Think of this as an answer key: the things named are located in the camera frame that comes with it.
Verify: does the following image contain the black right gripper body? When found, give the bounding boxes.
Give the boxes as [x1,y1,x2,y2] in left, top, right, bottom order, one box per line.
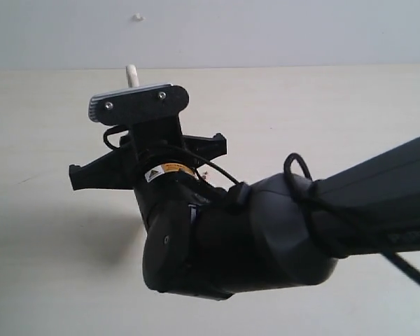
[69,113,228,232]

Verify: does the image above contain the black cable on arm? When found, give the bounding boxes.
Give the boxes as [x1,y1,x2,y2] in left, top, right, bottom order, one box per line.
[103,125,420,298]

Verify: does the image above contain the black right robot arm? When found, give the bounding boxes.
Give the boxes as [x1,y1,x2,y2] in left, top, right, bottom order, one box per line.
[69,117,420,300]

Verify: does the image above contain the white wall hook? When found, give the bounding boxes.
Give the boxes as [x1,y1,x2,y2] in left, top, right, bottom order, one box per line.
[132,13,145,22]

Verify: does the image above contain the wooden paint brush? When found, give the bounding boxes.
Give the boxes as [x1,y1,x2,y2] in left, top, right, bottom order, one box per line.
[125,64,140,88]

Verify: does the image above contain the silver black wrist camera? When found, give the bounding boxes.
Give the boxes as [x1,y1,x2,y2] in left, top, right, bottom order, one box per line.
[88,83,189,126]

